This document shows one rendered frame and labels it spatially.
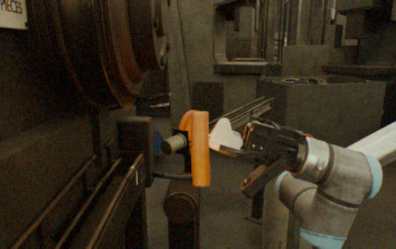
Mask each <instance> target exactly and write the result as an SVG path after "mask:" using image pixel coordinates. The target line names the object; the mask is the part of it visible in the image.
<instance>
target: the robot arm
mask: <svg viewBox="0 0 396 249"><path fill-rule="evenodd" d="M255 119H258V120H261V121H265V122H266V124H264V123H259V122H258V121H255ZM244 134H245V135H244V137H243V139H242V138H241V135H240V134H239V133H238V132H235V131H233V130H231V126H230V122H229V120H228V119H227V118H221V119H220V120H219V122H218V123H217V125H216V126H215V127H214V129H213V130H212V133H211V134H210V135H209V147H211V148H212V149H214V150H216V151H219V152H221V153H224V154H227V155H228V156H230V157H232V158H235V159H241V160H243V161H247V162H249V163H251V164H254V165H259V167H257V168H256V170H255V171H254V172H253V173H250V174H249V175H248V176H247V177H246V178H245V179H243V180H242V181H241V193H242V194H243V195H245V196H246V197H247V198H248V199H250V198H251V197H253V196H254V195H255V194H256V193H257V192H258V191H259V190H260V189H262V188H263V187H264V186H265V185H267V184H268V183H269V182H270V180H273V179H274V178H275V177H276V176H277V175H278V174H279V173H281V172H282V171H283V170H284V169H285V171H286V172H284V173H282V174H281V175H280V176H279V177H278V179H277V180H276V184H275V193H276V196H277V197H278V199H279V200H280V201H281V203H282V205H284V206H286V207H287V208H288V209H289V211H290V212H291V213H293V214H294V215H295V218H296V219H297V220H298V221H299V222H300V223H301V224H302V226H301V229H300V230H301V231H300V234H301V238H303V239H304V240H305V241H306V242H307V243H310V244H311V245H312V246H314V247H318V248H319V249H340V248H341V247H342V246H343V244H344V241H345V240H347V238H346V237H347V235H348V233H349V230H350V227H351V224H352V223H353V220H354V218H355V216H356V215H357V210H358V208H359V206H360V204H361V202H362V199H370V198H372V197H374V196H375V195H376V193H377V192H378V191H379V189H380V188H381V184H382V182H383V171H382V168H383V167H384V166H385V165H387V164H389V163H390V162H393V161H395V160H396V121H395V122H394V123H391V124H389V125H388V126H386V127H385V128H383V129H380V130H378V131H377V132H375V133H373V134H372V135H370V136H366V137H365V138H363V139H362V140H360V141H359V142H357V143H354V144H352V145H351V146H349V147H347V148H344V147H340V146H336V145H334V144H331V143H325V142H323V141H320V140H317V139H313V138H311V137H307V136H306V135H305V134H304V133H303V132H302V131H299V130H294V129H291V128H287V127H284V126H282V125H279V124H276V123H274V122H272V121H268V120H264V119H263V118H259V117H255V116H253V115H250V117H249V122H248V123H247V125H246V127H245V130H244Z"/></svg>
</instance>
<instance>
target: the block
mask: <svg viewBox="0 0 396 249"><path fill-rule="evenodd" d="M120 135H121V151H143V152H144V157H145V173H146V183H145V184H146V188H151V186H152V184H153V182H154V179H155V178H154V177H153V172H154V153H153V120H152V117H125V118H124V119H123V120H122V121H121V122H120Z"/></svg>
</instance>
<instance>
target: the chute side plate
mask: <svg viewBox="0 0 396 249"><path fill-rule="evenodd" d="M136 171H137V180H136ZM144 175H145V183H146V173H145V157H142V159H141V160H140V162H139V165H138V166H137V167H136V169H135V170H134V172H133V173H132V176H131V177H130V179H129V180H128V182H127V183H126V185H125V189H124V190H123V192H122V193H121V195H120V197H119V200H118V201H117V203H116V205H115V207H114V208H113V212H112V213H111V215H110V217H109V219H108V220H107V223H106V225H105V227H104V228H103V230H102V232H101V235H100V237H99V238H98V241H97V243H96V245H95V247H94V249H117V246H118V244H119V242H120V239H121V235H122V233H123V232H124V230H125V227H126V225H127V221H128V219H129V216H130V214H131V213H132V211H133V207H134V206H135V204H136V201H137V200H138V198H139V196H140V182H141V181H142V179H143V177H144ZM137 181H138V184H137Z"/></svg>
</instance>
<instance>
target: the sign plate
mask: <svg viewBox="0 0 396 249"><path fill-rule="evenodd" d="M0 28H7V29H13V30H28V22H27V10H26V4H25V0H0Z"/></svg>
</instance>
